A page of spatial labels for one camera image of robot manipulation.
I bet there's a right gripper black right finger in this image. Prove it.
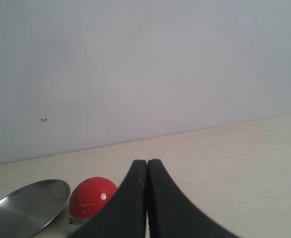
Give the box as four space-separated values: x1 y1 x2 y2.
147 159 237 238

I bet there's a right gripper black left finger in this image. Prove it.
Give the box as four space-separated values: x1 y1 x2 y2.
69 160 146 238

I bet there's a red dome push button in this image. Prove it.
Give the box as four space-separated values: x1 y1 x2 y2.
69 177 117 219

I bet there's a round stainless steel plate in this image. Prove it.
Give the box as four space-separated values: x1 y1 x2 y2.
0 179 71 238

